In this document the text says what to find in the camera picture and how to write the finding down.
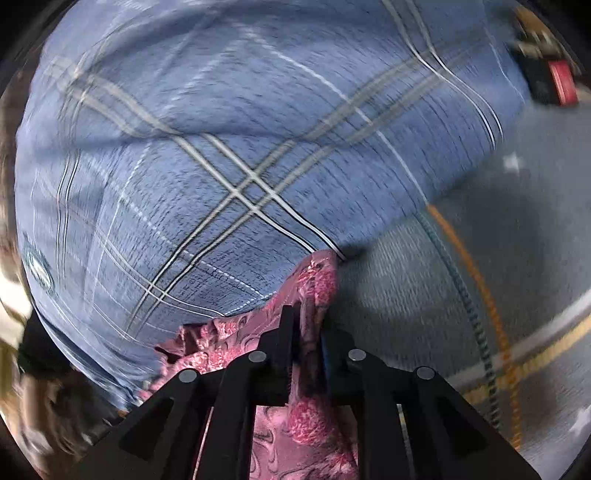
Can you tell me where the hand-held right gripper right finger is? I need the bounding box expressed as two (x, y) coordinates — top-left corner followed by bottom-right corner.
(321, 329), (544, 480)

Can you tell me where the brown fleece cloth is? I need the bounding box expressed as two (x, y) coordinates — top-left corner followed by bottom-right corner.
(18, 360), (126, 464)

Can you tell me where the purple floral garment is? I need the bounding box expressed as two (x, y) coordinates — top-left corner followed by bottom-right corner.
(139, 249), (362, 480)

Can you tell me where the grey star-print bedsheet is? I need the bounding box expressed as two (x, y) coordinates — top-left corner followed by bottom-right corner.
(323, 104), (591, 480)

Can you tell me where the black and red box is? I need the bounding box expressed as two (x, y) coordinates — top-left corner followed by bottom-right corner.
(518, 45), (581, 108)

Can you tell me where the blue plaid quilt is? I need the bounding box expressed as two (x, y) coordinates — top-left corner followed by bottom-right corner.
(14, 0), (528, 412)

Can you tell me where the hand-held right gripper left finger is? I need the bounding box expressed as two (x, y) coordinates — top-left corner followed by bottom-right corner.
(78, 305), (298, 480)

